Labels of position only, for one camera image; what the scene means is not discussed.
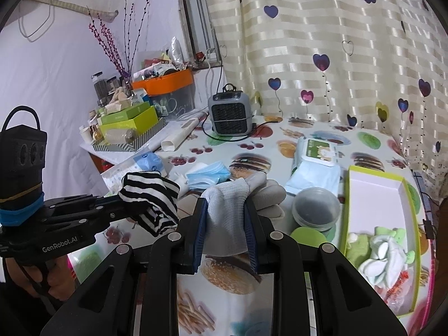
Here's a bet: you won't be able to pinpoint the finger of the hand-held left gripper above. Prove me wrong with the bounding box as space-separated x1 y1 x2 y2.
40 206 141 243
42 194 124 218

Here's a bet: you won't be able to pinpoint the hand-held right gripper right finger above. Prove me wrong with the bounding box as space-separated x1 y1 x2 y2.
243 203 408 336

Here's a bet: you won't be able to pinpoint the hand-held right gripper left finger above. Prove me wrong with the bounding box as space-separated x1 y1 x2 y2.
40 198 211 336

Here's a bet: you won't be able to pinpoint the grey sock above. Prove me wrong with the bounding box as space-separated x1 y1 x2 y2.
202 178 269 257

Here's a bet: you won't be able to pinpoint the black white striped sock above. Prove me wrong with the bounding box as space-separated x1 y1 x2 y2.
118 170 181 237

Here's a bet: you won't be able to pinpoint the lime green cardboard box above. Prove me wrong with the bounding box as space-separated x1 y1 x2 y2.
341 165 423 318

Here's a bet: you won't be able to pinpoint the white baby socks bundle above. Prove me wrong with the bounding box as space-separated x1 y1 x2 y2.
360 227 418 288

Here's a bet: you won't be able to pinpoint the orange print plastic bag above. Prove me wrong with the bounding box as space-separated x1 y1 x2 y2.
382 269 418 309

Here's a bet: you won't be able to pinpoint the person's left hand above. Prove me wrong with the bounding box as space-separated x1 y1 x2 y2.
7 254 69 300

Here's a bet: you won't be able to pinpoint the green cream jar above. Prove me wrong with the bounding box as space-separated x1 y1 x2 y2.
290 226 328 250

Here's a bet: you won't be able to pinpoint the blue face mask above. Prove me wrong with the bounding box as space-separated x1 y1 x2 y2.
185 162 232 192

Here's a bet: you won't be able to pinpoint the clear round plastic container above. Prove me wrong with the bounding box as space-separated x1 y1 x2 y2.
292 187 341 232

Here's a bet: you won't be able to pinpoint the tissue pack blue label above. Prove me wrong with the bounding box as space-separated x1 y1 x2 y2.
101 151 169 197

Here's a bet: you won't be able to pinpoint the zigzag pattern tray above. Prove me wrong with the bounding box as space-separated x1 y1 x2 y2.
92 117 166 153

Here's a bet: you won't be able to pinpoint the fruit print tablecloth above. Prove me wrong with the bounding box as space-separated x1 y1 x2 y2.
68 115 438 336

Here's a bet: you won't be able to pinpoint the lime green gift box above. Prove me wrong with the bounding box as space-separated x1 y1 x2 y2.
99 107 160 146

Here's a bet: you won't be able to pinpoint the wet wipes pack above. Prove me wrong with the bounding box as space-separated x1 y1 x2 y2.
284 136 342 197

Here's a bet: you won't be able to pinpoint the olive green flat box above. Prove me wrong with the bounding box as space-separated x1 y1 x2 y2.
97 102 152 127

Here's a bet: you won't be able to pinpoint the rolled white paper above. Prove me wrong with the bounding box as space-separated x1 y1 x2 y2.
161 112 211 152

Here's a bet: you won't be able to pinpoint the dark glass jar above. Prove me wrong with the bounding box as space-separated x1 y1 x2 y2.
92 72 109 108

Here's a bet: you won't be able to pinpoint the grey small heater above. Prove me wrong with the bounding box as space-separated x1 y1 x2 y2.
207 83 253 137

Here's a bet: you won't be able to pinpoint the orange lidded storage box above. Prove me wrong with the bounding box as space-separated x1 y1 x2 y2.
131 69 196 113

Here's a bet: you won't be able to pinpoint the purple flower branches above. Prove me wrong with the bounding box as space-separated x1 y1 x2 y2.
87 0 153 89

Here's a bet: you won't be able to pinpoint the heart print curtain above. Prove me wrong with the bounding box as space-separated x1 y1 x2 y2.
201 0 448 190

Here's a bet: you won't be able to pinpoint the black heater cable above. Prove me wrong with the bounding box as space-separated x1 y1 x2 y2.
200 117 283 145

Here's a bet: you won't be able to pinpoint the window frame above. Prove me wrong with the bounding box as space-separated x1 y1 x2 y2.
175 0 223 71

